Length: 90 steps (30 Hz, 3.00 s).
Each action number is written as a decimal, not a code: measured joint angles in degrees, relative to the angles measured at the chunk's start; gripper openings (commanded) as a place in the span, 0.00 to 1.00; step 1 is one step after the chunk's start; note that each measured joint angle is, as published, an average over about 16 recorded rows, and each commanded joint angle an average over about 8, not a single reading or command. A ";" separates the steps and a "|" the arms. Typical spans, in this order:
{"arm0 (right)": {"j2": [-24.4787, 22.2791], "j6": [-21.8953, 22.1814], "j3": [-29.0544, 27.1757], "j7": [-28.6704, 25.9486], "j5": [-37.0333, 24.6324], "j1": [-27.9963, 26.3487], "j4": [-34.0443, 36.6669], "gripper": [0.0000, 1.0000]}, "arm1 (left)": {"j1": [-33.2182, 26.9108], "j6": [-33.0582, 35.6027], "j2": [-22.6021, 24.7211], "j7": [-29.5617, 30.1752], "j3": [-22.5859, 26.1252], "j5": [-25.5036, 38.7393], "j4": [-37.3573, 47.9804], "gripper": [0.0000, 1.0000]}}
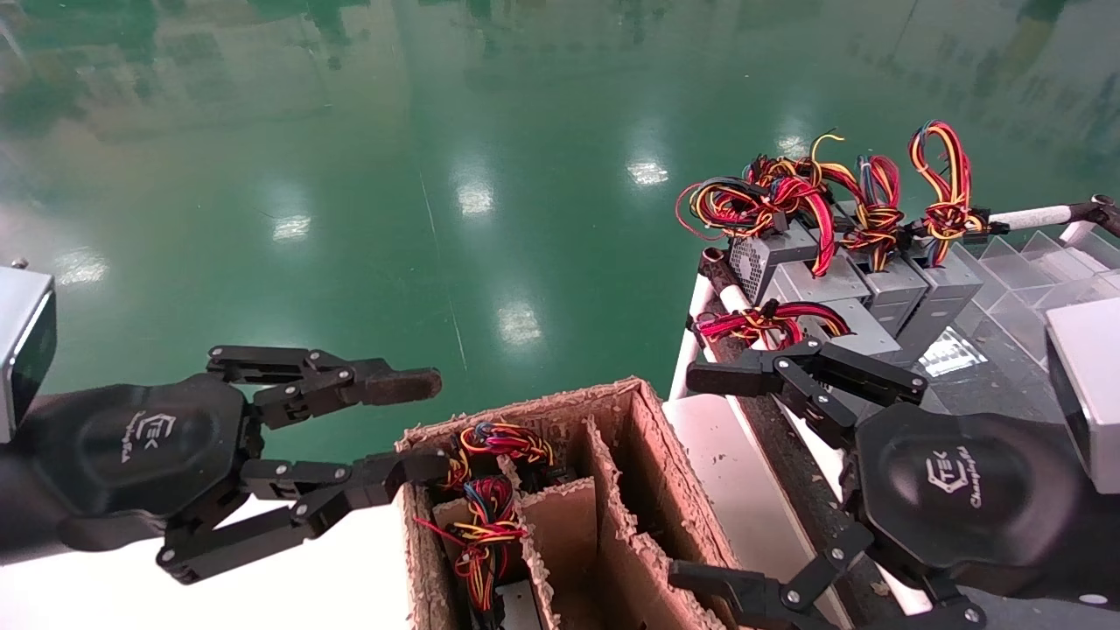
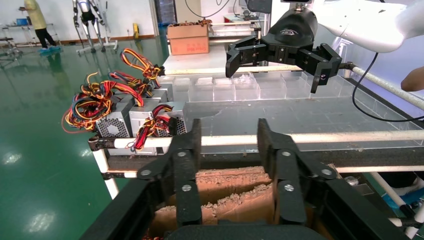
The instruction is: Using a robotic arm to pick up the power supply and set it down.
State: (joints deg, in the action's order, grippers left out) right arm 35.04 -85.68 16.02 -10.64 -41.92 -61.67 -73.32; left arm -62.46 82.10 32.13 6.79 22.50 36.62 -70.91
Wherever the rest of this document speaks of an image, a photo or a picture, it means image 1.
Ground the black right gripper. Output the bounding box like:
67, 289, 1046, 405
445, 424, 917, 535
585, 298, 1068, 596
670, 339, 1091, 630

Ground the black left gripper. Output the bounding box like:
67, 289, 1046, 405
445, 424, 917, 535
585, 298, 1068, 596
35, 345, 451, 585

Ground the worn brown cardboard box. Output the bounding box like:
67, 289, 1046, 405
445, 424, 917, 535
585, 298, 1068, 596
394, 376, 773, 630

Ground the long cardboard divider panel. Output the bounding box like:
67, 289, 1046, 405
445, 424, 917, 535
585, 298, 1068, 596
494, 451, 565, 630
582, 416, 732, 630

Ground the short cardboard divider panel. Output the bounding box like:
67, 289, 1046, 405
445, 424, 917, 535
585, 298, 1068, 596
521, 479, 606, 630

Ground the black pipe joint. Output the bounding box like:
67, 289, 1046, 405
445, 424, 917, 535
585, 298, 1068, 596
1069, 194, 1120, 239
700, 247, 736, 294

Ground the clear acrylic divided tray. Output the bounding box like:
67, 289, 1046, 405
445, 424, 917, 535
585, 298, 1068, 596
901, 229, 1120, 438

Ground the white pipe rail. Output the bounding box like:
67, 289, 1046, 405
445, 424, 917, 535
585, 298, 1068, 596
987, 204, 1077, 230
716, 278, 933, 615

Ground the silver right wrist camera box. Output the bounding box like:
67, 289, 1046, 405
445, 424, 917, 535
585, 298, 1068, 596
1045, 297, 1120, 496

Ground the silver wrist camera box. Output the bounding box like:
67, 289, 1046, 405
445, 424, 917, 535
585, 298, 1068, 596
1045, 297, 1120, 496
0, 261, 59, 445

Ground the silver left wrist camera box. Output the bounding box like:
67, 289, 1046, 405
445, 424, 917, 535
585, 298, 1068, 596
0, 261, 59, 445

